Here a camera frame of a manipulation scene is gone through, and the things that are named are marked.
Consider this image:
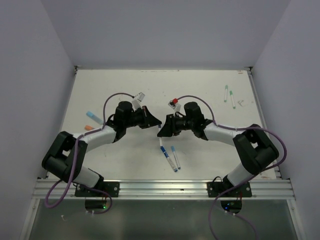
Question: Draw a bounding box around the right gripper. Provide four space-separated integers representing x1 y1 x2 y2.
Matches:
157 112 195 137

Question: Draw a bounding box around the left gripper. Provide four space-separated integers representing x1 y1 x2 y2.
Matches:
124 105 161 129

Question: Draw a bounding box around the light blue highlighter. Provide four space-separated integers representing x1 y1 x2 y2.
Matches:
86 111 103 125

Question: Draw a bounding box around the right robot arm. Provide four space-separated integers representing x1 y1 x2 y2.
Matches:
157 102 279 197

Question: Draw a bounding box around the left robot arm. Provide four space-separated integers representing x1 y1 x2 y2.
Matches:
41 101 162 197

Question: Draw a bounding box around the dark blue capped marker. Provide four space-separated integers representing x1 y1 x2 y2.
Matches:
160 146 178 172

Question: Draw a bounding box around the light blue capped marker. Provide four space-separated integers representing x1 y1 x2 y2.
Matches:
170 145 181 170

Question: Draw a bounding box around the orange highlighter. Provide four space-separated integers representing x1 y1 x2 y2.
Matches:
84 125 95 131

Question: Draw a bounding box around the green capped marker left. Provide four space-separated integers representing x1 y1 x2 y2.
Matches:
223 85 229 103

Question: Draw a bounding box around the green capped marker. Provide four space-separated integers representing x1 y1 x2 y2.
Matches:
223 85 229 103
229 90 236 109

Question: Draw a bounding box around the green capped marker right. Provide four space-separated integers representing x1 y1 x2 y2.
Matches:
229 90 236 109

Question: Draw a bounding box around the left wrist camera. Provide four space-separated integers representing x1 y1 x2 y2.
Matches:
131 92 146 110

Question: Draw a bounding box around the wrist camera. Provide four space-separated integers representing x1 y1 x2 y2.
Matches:
131 92 146 110
168 98 181 113

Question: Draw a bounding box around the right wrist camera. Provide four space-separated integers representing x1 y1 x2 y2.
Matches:
168 98 181 113

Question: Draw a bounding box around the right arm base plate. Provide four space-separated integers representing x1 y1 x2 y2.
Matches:
206 176 253 198

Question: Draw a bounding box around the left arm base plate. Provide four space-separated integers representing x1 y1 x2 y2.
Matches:
74 181 120 198

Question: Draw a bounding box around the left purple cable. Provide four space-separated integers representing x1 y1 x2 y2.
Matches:
44 92 136 215

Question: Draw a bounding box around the aluminium rail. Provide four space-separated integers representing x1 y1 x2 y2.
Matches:
31 177 297 201

